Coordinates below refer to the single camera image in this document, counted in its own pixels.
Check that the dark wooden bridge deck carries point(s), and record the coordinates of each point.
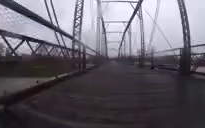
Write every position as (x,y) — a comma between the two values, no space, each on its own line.
(116,96)

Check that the grey steel truss bridge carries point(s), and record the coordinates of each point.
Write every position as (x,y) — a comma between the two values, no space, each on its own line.
(185,56)

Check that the pale river water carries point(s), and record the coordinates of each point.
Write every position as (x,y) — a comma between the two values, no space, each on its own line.
(20,85)

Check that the metal rail fence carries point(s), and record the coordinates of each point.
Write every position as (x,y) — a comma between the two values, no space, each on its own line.
(203,53)

